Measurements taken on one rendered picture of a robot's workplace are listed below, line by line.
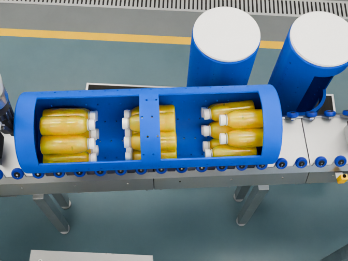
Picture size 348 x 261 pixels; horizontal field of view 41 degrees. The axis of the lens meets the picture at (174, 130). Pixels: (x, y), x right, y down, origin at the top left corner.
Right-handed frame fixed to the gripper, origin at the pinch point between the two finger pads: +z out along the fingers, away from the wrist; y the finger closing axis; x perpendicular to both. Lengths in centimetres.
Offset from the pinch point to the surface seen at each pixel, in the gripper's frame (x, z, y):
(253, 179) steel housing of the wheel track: 85, 29, 11
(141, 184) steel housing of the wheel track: 42, 29, 11
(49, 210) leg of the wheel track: -2, 71, 7
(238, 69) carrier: 83, 19, -34
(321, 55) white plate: 115, 12, -35
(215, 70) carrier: 73, 20, -34
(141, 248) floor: 39, 116, 18
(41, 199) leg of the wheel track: -2, 54, 7
